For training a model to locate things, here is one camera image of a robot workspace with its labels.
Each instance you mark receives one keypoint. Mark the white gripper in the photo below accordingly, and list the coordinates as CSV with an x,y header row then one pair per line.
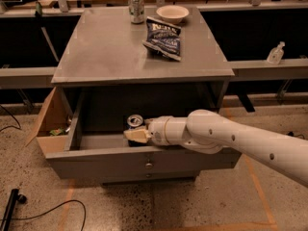
x,y
156,130

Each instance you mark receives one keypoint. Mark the blue pepsi can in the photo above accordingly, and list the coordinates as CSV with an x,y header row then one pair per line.
x,y
133,122

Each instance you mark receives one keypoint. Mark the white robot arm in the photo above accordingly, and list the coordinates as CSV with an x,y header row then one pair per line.
x,y
208,132

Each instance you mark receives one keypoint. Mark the brass drawer knob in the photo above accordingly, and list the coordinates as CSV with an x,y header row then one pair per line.
x,y
148,165

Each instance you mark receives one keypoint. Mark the open grey top drawer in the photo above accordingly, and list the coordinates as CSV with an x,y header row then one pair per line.
x,y
97,149

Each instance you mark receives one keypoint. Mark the grey drawer cabinet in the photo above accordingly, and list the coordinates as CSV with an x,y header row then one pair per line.
x,y
105,52

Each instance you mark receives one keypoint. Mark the white green soda can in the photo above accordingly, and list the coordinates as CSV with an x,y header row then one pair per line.
x,y
136,11

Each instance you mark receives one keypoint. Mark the cardboard box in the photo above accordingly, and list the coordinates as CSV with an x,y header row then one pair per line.
x,y
48,129

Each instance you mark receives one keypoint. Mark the blue chip bag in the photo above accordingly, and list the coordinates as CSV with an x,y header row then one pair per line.
x,y
163,38

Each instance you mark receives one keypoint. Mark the white bowl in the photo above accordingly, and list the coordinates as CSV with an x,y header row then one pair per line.
x,y
172,13

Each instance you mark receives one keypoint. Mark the black bar on floor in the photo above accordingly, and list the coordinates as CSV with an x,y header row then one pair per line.
x,y
15,197

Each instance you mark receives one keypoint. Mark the black power adapter with cable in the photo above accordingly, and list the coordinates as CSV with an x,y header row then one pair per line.
x,y
300,136

